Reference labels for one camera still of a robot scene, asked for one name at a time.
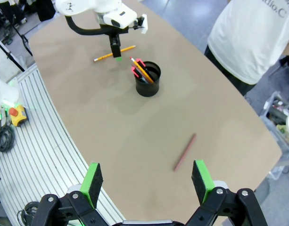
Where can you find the black mesh pen holder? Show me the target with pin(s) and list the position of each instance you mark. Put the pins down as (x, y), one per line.
(147, 90)

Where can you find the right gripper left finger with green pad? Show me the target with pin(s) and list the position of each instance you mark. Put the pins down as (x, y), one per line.
(91, 186)

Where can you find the yellow emergency stop box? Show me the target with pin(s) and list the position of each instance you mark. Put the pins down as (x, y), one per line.
(19, 116)

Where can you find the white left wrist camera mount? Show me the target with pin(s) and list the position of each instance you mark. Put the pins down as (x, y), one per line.
(144, 23)

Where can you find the person in white t-shirt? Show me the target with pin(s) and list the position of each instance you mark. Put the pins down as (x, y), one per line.
(248, 42)

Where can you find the black tripod stand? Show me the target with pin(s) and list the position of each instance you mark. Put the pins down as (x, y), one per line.
(23, 38)

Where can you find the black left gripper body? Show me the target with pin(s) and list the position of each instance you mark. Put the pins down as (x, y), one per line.
(115, 37)

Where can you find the reddish brown pen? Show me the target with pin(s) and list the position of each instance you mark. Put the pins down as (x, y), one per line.
(185, 151)

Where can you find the red pens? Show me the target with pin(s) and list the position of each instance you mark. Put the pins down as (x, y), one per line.
(134, 71)

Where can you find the aluminium profile platform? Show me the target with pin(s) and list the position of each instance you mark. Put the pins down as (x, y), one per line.
(40, 153)

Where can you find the pencils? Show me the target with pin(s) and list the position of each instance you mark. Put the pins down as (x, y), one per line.
(142, 69)

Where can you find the clear plastic storage bin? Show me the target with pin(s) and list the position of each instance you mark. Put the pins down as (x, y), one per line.
(274, 131)

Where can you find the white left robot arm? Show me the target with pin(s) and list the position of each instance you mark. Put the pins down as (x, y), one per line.
(73, 5)

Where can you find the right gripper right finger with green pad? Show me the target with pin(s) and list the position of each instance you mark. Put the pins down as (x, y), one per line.
(203, 183)

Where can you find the finger of the left gripper with green tip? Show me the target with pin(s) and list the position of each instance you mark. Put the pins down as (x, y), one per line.
(116, 51)

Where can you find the yellow pencil pink eraser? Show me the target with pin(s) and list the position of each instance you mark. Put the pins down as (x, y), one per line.
(103, 57)

